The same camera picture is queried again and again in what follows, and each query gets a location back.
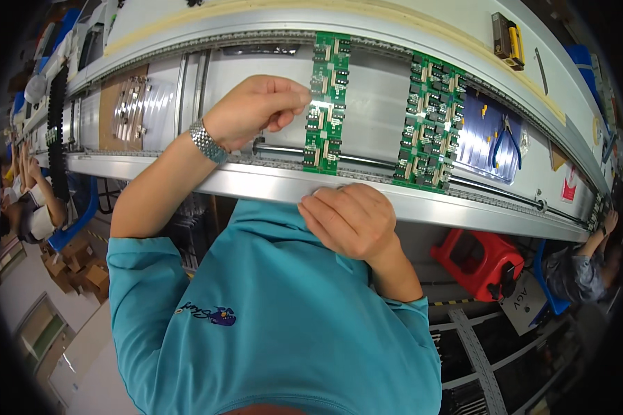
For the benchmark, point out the person's left hand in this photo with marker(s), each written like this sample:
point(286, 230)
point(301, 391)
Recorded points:
point(239, 114)

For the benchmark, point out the person's right hand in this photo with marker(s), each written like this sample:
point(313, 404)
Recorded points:
point(355, 223)

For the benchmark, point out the person's right fingers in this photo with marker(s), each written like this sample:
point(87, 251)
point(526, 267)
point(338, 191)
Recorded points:
point(326, 210)

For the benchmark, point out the narrow green circuit board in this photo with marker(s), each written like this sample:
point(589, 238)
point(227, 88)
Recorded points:
point(326, 140)

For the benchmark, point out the person's body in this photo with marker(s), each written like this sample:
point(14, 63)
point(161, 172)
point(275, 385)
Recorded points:
point(270, 332)

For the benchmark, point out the wide green circuit board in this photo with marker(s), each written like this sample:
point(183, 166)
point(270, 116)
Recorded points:
point(430, 124)

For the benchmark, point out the silver metal wrist watch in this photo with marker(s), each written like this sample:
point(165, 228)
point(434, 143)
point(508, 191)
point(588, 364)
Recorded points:
point(207, 142)

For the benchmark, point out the red plastic stool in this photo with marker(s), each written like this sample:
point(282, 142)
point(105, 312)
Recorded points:
point(472, 264)

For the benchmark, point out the blue ribbed parts tray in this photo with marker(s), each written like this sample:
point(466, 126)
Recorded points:
point(477, 148)

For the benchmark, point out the grey metal rack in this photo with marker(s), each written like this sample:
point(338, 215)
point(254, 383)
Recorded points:
point(477, 358)

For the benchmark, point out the white floor sign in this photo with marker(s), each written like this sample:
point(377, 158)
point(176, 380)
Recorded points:
point(524, 306)

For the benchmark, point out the clear acrylic fixture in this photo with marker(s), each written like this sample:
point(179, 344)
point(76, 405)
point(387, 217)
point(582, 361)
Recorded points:
point(130, 109)

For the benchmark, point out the brown cardboard sheet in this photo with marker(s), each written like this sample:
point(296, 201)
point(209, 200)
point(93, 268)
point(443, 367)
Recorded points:
point(106, 124)

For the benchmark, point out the blue plastic chair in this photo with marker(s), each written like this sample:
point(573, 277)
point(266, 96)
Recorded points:
point(78, 220)
point(547, 298)

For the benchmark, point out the red and white label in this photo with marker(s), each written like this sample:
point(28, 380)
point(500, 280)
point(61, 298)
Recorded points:
point(569, 185)

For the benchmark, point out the yellow and brown hand tool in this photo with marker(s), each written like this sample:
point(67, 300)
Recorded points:
point(510, 44)

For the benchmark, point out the heap of cardboard boxes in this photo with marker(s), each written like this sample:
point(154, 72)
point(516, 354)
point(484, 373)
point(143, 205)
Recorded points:
point(80, 272)

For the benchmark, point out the grey metal tweezers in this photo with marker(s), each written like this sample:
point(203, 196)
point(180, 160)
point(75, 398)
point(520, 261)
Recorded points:
point(541, 70)

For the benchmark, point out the blue plastic bin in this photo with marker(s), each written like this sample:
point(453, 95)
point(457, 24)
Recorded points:
point(584, 67)

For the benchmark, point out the cluttered workbench shelf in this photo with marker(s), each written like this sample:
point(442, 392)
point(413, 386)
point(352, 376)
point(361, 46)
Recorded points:
point(57, 46)

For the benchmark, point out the silver conveyor line frame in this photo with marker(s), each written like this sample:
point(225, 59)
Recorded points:
point(374, 111)

